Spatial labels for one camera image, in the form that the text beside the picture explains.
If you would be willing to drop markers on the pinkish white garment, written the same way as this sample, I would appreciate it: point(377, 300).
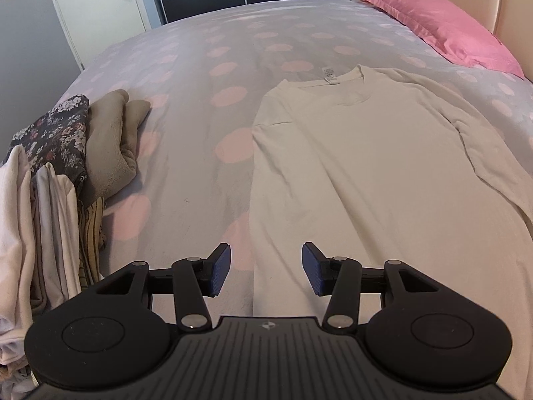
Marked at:
point(12, 237)

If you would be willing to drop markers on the pink pillow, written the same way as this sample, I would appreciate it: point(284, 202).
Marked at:
point(437, 29)

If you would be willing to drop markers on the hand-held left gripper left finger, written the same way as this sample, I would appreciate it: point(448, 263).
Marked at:
point(220, 268)

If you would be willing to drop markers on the grey pink-dotted bed sheet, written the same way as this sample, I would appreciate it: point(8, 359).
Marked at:
point(187, 112)

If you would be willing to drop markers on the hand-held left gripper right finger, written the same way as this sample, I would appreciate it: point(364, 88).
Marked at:
point(312, 268)

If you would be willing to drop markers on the yellow striped garment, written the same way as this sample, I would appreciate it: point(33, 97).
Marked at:
point(89, 233)

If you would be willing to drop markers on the beige fleece folded garment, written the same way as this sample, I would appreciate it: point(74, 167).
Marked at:
point(108, 141)

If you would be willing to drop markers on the dark floral folded garment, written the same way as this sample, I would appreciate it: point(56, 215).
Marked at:
point(54, 133)

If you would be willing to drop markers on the white door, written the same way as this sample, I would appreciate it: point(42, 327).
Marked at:
point(95, 16)

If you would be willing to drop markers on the cream long-sleeve shirt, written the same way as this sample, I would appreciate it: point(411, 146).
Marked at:
point(354, 154)

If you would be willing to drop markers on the beige padded headboard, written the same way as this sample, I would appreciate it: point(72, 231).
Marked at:
point(499, 0)

